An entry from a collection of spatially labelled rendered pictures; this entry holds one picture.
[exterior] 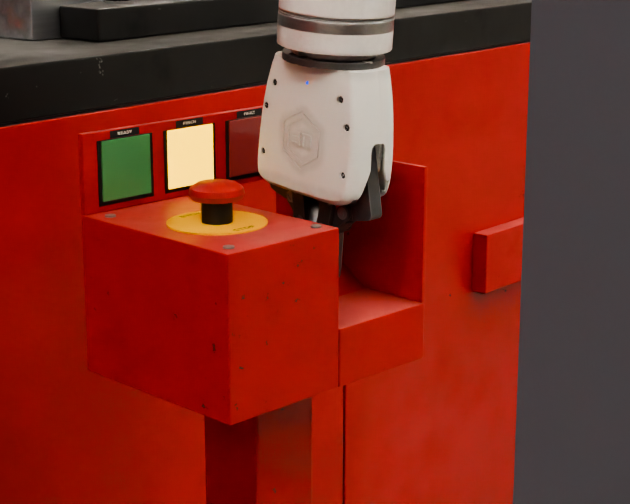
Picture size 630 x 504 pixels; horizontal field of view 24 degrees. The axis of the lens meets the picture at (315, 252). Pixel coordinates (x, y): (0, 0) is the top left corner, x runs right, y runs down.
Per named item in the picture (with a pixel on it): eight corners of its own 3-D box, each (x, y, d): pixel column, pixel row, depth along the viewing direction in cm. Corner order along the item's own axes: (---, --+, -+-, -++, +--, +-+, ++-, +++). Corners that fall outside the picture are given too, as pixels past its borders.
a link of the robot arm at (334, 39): (250, 6, 105) (248, 47, 106) (338, 25, 99) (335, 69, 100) (331, -1, 111) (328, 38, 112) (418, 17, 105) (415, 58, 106)
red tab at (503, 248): (485, 294, 168) (487, 235, 166) (471, 291, 169) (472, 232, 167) (554, 268, 179) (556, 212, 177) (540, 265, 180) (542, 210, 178)
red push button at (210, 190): (214, 241, 101) (213, 190, 100) (177, 231, 103) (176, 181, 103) (257, 231, 103) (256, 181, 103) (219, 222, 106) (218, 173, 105)
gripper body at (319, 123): (248, 33, 106) (241, 181, 110) (349, 57, 100) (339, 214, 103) (320, 26, 111) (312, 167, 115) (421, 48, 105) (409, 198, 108)
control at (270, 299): (230, 426, 98) (225, 164, 93) (86, 371, 109) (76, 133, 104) (424, 358, 112) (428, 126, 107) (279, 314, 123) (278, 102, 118)
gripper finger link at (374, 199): (348, 107, 105) (304, 144, 109) (394, 201, 103) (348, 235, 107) (359, 105, 106) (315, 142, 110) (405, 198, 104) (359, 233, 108)
